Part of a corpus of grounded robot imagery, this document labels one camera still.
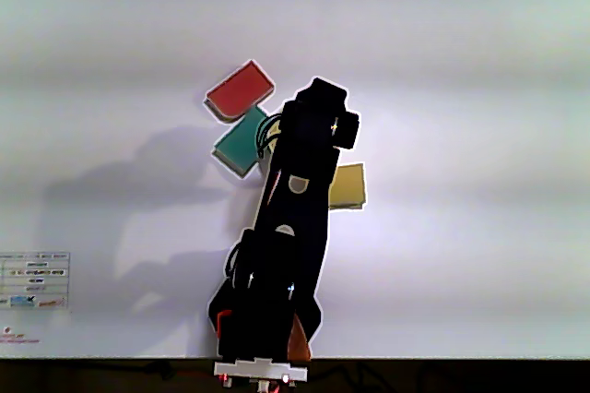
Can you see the yellow rectangular sponge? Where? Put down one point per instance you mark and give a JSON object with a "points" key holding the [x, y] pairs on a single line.
{"points": [[348, 185]]}

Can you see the green sponge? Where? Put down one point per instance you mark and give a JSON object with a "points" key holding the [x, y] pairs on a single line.
{"points": [[239, 141]]}

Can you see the red sponge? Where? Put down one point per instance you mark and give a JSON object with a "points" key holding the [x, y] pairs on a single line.
{"points": [[239, 91]]}

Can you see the printed label sticker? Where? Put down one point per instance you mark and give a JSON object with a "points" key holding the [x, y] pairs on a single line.
{"points": [[34, 280]]}

